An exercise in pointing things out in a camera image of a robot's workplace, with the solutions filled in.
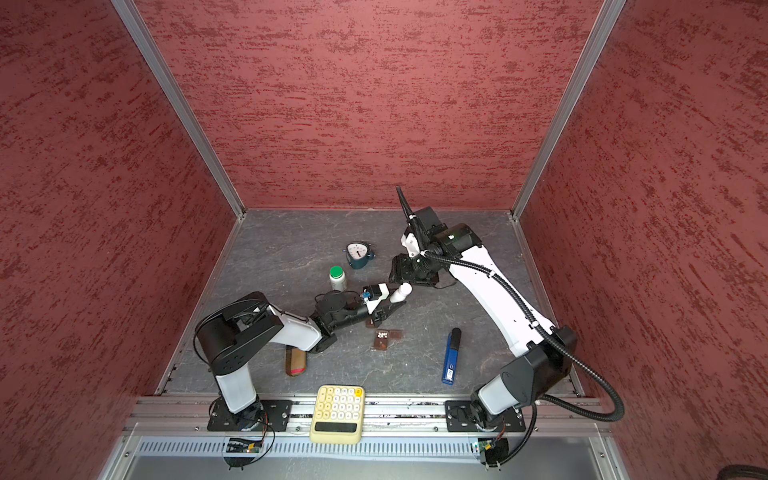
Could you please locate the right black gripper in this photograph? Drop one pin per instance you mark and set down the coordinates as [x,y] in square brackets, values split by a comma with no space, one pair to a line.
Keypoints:
[402,266]

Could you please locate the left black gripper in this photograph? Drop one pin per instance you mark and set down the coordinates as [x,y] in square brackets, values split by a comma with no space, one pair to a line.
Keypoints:
[385,312]

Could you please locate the green cap white pill bottle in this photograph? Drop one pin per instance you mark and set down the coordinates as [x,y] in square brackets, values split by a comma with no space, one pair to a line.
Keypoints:
[337,278]

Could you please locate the small white pill bottle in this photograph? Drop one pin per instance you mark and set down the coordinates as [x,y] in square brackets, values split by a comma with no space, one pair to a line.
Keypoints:
[401,293]

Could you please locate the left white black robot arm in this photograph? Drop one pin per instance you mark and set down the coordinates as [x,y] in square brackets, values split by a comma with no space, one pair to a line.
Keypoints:
[228,339]

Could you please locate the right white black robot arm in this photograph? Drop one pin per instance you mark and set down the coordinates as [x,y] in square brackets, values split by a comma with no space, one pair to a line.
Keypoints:
[537,365]

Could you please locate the teal kitchen scale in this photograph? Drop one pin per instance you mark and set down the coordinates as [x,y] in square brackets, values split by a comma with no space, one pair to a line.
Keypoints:
[359,254]

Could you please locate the plaid glasses case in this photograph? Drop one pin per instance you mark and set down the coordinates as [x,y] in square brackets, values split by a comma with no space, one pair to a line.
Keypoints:
[295,361]

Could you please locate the yellow calculator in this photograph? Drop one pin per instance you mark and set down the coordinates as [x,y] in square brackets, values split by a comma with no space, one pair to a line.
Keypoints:
[338,415]

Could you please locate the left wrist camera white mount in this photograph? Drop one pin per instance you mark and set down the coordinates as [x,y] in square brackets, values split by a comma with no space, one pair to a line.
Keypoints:
[374,299]

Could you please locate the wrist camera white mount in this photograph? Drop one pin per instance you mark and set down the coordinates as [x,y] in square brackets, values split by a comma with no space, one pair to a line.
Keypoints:
[374,299]
[423,226]

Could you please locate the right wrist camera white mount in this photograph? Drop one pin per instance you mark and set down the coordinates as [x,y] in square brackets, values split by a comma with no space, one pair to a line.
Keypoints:
[423,226]

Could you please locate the aluminium front rail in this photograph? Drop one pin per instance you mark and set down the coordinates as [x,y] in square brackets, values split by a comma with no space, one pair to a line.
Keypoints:
[396,415]

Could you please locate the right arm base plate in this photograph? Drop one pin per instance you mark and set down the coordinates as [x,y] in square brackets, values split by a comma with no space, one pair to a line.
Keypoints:
[469,416]

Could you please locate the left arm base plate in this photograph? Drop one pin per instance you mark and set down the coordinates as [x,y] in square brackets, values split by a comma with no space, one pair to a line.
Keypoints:
[261,416]

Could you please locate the white slotted cable duct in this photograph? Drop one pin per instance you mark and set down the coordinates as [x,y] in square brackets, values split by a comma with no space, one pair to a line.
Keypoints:
[376,448]

